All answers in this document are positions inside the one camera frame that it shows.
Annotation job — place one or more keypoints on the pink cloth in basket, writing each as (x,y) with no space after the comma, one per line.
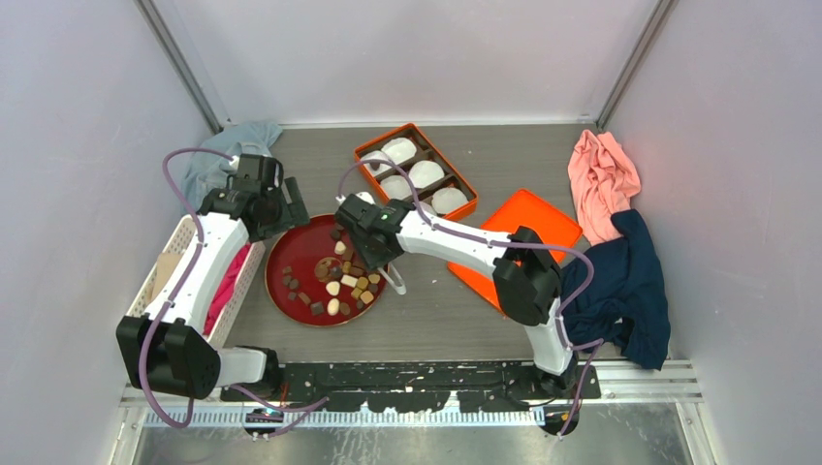
(225,289)

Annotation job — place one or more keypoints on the metal tweezers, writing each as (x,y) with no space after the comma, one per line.
(394,279)

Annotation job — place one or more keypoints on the white rectangular chocolate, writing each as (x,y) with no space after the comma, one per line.
(349,281)

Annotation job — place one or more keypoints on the round red plate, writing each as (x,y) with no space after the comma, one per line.
(302,249)

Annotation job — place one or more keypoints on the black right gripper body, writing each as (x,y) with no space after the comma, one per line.
(370,257)

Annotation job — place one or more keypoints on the white plastic basket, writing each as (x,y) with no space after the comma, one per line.
(223,239)

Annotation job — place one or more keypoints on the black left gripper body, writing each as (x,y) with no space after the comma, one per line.
(277,207)

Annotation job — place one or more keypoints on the beige cloth in basket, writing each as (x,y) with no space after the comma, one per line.
(164,268)

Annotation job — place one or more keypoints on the white oval chocolate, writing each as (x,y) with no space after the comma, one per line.
(333,306)

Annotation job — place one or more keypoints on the white rounded chocolate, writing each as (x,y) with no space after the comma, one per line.
(333,288)

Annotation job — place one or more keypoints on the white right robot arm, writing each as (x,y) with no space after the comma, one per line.
(525,276)

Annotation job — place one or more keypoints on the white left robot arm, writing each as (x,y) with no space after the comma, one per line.
(165,349)

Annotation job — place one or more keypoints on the orange chocolate box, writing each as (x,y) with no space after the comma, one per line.
(404,163)

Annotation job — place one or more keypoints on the dark square pyramid chocolate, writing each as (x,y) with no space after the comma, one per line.
(317,308)

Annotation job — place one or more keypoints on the white paper cup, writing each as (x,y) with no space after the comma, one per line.
(425,173)
(446,200)
(428,209)
(378,156)
(400,150)
(397,187)

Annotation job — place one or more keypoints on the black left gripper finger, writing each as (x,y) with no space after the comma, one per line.
(280,226)
(295,211)

